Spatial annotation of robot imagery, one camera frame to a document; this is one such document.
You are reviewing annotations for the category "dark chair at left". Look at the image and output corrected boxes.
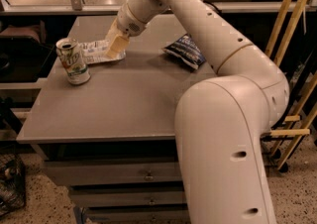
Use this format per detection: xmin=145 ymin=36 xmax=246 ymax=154
xmin=0 ymin=24 xmax=56 ymax=83

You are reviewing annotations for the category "grey drawer cabinet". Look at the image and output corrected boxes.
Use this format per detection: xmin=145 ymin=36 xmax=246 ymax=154
xmin=18 ymin=14 xmax=213 ymax=224

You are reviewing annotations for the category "7up soda can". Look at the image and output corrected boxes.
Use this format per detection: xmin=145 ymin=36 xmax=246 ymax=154
xmin=55 ymin=38 xmax=90 ymax=85

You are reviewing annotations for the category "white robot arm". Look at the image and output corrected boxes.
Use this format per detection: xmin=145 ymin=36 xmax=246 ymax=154
xmin=107 ymin=0 xmax=289 ymax=224

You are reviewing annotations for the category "black wire basket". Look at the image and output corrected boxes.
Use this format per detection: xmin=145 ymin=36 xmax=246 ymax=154
xmin=0 ymin=148 xmax=26 ymax=217

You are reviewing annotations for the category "dark blue chip bag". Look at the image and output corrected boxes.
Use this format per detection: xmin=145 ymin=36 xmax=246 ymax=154
xmin=162 ymin=34 xmax=206 ymax=69

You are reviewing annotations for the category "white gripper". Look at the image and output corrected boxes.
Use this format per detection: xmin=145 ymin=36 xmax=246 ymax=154
xmin=105 ymin=1 xmax=147 ymax=58

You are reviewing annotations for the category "blue label plastic bottle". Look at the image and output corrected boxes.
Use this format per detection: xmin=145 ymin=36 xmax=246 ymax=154
xmin=79 ymin=40 xmax=126 ymax=64

